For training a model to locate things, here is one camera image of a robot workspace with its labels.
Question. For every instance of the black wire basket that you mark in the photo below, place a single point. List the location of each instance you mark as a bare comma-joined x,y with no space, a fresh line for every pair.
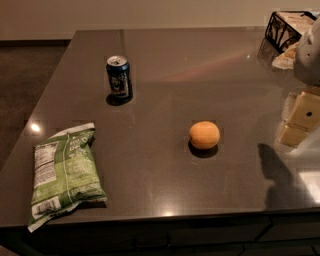
285,28

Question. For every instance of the orange fruit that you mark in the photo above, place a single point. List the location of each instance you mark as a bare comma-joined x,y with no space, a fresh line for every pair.
204,135

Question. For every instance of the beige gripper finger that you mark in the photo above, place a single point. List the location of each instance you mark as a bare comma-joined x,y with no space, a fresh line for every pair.
292,136
306,110

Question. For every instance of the blue pepsi can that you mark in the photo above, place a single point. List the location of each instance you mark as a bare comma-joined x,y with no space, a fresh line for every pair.
118,70

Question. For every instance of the green chip bag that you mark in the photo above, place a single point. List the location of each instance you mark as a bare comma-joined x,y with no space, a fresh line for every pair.
65,175

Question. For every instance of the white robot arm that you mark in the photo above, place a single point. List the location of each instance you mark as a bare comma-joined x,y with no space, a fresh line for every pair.
306,69

